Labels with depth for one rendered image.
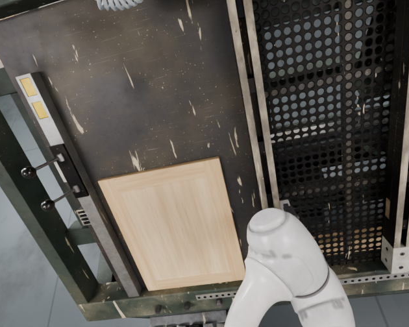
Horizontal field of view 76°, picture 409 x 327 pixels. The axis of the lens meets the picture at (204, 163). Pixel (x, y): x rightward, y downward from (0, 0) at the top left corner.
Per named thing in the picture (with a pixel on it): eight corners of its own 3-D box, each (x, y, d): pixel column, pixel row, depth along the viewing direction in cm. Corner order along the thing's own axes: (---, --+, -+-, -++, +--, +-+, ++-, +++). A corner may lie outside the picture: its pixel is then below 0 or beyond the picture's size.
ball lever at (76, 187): (79, 190, 93) (42, 212, 83) (74, 181, 91) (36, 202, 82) (85, 191, 90) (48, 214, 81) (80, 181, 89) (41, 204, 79)
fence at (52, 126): (131, 289, 118) (128, 297, 114) (24, 75, 79) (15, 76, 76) (141, 288, 117) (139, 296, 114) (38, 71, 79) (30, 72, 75)
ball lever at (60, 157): (63, 159, 88) (23, 180, 78) (58, 150, 86) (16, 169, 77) (69, 160, 85) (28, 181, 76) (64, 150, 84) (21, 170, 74)
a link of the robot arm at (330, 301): (341, 279, 61) (318, 241, 57) (376, 350, 47) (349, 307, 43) (298, 294, 64) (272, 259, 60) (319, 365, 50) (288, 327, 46)
